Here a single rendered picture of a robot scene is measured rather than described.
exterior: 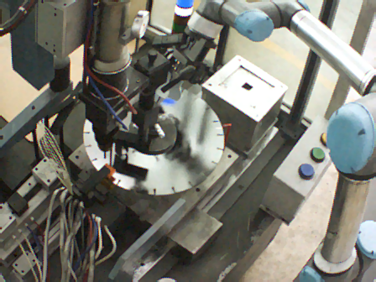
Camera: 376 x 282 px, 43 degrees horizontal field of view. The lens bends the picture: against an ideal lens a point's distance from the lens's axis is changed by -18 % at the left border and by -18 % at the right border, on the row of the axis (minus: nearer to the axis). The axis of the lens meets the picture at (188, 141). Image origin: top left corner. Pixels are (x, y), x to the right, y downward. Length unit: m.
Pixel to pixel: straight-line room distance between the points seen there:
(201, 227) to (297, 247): 1.06
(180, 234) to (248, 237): 0.20
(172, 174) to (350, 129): 0.50
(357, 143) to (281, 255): 1.44
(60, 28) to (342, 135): 0.51
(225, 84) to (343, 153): 0.67
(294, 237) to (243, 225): 0.93
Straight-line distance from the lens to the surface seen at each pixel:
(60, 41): 0.88
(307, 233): 2.38
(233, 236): 1.42
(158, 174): 1.24
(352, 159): 0.91
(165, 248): 1.36
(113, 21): 0.86
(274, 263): 2.27
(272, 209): 1.46
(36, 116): 1.24
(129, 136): 1.22
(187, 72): 1.07
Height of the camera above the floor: 1.96
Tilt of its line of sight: 51 degrees down
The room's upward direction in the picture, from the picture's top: 11 degrees clockwise
